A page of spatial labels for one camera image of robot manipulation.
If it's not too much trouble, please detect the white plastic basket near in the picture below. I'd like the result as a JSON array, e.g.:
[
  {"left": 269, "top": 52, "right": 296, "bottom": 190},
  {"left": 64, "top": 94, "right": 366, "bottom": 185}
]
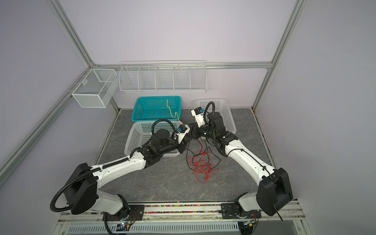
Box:
[{"left": 124, "top": 120, "right": 181, "bottom": 158}]

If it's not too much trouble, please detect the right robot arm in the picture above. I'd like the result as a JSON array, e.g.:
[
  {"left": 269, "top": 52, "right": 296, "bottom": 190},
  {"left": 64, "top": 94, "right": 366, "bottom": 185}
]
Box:
[{"left": 190, "top": 101, "right": 294, "bottom": 218}]

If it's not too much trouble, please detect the white plastic basket far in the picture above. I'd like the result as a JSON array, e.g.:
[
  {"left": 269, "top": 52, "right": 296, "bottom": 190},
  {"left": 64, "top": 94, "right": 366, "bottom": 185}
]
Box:
[{"left": 194, "top": 99, "right": 237, "bottom": 134}]

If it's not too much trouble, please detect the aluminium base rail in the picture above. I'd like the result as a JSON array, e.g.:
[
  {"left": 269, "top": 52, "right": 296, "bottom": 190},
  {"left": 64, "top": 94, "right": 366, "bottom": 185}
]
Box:
[{"left": 53, "top": 201, "right": 312, "bottom": 235}]

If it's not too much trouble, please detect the white plastic basket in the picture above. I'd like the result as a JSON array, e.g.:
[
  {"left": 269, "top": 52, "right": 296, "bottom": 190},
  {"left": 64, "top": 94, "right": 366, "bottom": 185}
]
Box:
[
  {"left": 194, "top": 99, "right": 237, "bottom": 134},
  {"left": 124, "top": 120, "right": 181, "bottom": 158}
]

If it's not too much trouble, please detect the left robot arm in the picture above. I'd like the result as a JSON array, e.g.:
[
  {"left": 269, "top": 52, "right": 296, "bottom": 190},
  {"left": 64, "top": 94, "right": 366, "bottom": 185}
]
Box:
[{"left": 50, "top": 119, "right": 192, "bottom": 220}]

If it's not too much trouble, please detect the teal plastic basket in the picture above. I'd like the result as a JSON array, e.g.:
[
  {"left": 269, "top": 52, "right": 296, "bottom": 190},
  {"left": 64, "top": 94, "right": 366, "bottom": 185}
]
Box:
[{"left": 131, "top": 96, "right": 182, "bottom": 122}]

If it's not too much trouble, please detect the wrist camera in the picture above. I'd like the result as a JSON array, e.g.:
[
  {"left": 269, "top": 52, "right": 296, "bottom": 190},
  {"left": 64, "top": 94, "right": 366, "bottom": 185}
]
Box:
[
  {"left": 172, "top": 124, "right": 190, "bottom": 144},
  {"left": 191, "top": 107, "right": 205, "bottom": 127}
]

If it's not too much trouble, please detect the red cable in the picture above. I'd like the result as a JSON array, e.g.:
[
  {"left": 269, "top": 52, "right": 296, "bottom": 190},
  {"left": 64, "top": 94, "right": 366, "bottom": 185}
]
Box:
[{"left": 187, "top": 139, "right": 219, "bottom": 184}]

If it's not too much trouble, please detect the black cable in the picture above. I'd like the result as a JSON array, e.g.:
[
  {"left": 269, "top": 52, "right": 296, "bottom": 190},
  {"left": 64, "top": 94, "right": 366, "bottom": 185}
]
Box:
[{"left": 184, "top": 137, "right": 221, "bottom": 177}]

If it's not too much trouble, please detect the white wire wall shelf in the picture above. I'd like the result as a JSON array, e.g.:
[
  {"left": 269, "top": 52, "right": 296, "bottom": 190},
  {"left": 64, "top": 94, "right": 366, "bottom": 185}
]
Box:
[{"left": 118, "top": 60, "right": 208, "bottom": 92}]

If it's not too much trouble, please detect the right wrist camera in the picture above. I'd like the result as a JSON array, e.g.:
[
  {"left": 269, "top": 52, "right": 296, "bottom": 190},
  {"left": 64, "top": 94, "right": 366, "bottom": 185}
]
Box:
[{"left": 191, "top": 107, "right": 205, "bottom": 127}]

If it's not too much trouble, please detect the white mesh wall box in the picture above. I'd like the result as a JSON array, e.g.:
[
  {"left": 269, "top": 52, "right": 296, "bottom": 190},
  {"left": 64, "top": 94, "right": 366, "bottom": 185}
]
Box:
[{"left": 72, "top": 69, "right": 119, "bottom": 108}]

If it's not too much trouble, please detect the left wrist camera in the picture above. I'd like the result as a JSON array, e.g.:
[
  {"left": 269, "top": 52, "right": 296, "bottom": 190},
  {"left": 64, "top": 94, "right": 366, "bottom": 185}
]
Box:
[{"left": 172, "top": 124, "right": 190, "bottom": 144}]

